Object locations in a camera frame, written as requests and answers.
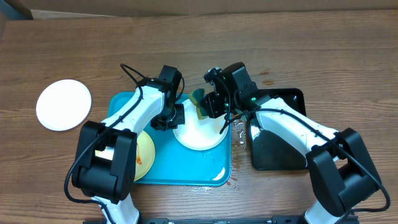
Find yellow green sponge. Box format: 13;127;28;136
188;88;209;119

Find white plate with ketchup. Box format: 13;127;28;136
173;100;228;151

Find yellow plate with ketchup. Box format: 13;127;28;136
134;131;155;181

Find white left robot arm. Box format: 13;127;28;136
64;80;185;223

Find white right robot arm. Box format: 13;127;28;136
197;63;391;223

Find teal plastic tray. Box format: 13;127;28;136
104;88;231;186

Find black water tray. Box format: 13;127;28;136
246;88;306;170

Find cardboard back panel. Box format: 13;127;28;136
21;0;397;16

